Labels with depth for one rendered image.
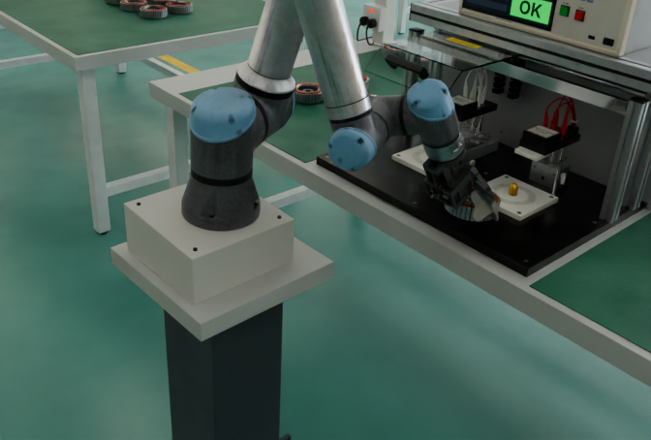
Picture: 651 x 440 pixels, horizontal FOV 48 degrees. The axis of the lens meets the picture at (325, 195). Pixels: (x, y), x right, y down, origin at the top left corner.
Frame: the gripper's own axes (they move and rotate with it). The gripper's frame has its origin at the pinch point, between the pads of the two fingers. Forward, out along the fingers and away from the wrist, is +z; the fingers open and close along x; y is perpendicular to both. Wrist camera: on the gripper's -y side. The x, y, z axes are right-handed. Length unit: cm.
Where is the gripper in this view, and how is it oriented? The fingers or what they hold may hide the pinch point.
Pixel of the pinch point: (473, 204)
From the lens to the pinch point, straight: 155.5
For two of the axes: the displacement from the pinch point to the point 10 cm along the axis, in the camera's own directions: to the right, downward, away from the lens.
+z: 3.4, 6.0, 7.2
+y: -6.7, 7.0, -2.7
